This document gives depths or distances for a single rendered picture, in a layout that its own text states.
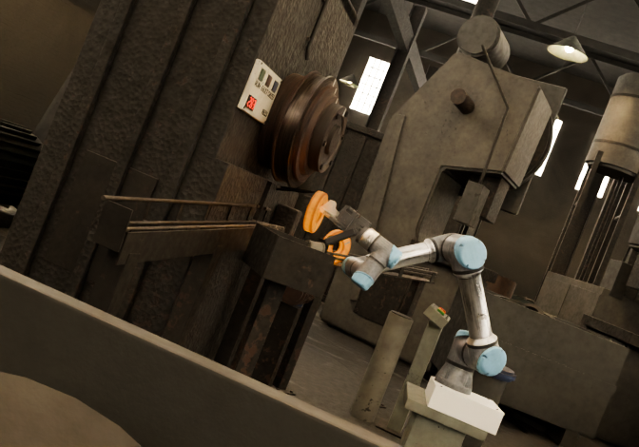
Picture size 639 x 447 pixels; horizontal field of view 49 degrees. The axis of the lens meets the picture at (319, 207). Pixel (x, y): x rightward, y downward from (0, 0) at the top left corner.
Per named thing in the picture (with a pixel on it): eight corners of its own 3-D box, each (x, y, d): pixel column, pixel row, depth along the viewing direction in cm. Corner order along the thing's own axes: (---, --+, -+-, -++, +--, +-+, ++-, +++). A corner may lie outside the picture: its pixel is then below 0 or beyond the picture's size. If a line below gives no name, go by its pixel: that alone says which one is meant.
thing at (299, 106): (261, 174, 263) (307, 56, 263) (293, 188, 309) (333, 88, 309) (276, 180, 262) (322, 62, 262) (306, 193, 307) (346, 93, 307)
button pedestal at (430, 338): (374, 428, 324) (424, 302, 324) (381, 417, 347) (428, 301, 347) (406, 443, 320) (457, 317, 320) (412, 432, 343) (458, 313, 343)
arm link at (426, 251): (451, 227, 282) (338, 253, 267) (465, 230, 272) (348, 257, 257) (455, 256, 283) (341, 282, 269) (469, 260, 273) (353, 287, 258)
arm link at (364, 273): (358, 288, 259) (377, 265, 261) (369, 294, 248) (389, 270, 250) (342, 275, 257) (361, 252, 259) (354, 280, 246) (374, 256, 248)
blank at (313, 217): (312, 190, 252) (320, 193, 252) (323, 190, 267) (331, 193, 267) (299, 231, 254) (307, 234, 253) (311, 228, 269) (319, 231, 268)
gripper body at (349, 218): (348, 204, 262) (374, 224, 259) (334, 223, 262) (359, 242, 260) (343, 204, 254) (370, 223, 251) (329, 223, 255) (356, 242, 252)
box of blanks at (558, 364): (439, 398, 450) (485, 285, 450) (418, 368, 533) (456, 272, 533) (589, 457, 452) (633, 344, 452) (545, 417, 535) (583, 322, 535)
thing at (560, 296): (551, 392, 697) (592, 288, 697) (608, 432, 588) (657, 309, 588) (503, 374, 691) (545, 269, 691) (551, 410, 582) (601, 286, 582)
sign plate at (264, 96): (237, 106, 242) (256, 58, 242) (260, 122, 268) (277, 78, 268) (242, 108, 242) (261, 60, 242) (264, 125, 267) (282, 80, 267)
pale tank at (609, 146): (513, 345, 1055) (625, 66, 1055) (511, 340, 1144) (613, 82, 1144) (573, 371, 1033) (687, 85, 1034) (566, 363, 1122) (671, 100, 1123)
